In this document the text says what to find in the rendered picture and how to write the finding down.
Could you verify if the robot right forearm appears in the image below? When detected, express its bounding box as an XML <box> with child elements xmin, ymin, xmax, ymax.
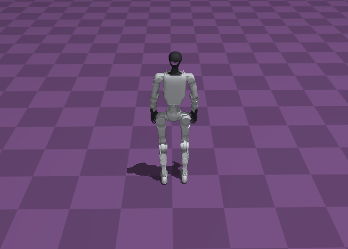
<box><xmin>191</xmin><ymin>94</ymin><xmax>198</xmax><ymax>112</ymax></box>

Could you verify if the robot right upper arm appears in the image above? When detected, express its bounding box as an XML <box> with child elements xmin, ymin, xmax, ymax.
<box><xmin>185</xmin><ymin>73</ymin><xmax>198</xmax><ymax>99</ymax></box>

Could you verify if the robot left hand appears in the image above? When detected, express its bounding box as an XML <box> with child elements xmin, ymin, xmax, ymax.
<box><xmin>150</xmin><ymin>109</ymin><xmax>158</xmax><ymax>124</ymax></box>

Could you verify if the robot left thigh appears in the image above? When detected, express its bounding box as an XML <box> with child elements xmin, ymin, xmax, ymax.
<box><xmin>156</xmin><ymin>112</ymin><xmax>167</xmax><ymax>152</ymax></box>

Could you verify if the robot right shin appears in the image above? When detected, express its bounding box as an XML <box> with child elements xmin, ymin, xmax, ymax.
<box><xmin>181</xmin><ymin>142</ymin><xmax>189</xmax><ymax>175</ymax></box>

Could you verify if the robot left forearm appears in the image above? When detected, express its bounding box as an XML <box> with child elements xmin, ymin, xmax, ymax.
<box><xmin>150</xmin><ymin>93</ymin><xmax>157</xmax><ymax>112</ymax></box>

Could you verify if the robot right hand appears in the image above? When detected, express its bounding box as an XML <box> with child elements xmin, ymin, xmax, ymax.
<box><xmin>189</xmin><ymin>109</ymin><xmax>198</xmax><ymax>124</ymax></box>

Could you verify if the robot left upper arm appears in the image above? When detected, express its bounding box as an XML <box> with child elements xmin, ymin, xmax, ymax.
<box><xmin>151</xmin><ymin>73</ymin><xmax>164</xmax><ymax>99</ymax></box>

